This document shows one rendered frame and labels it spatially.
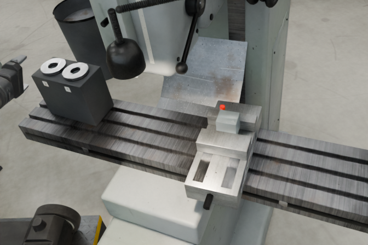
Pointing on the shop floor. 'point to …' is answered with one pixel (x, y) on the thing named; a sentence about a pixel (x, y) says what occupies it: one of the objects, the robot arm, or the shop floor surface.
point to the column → (257, 44)
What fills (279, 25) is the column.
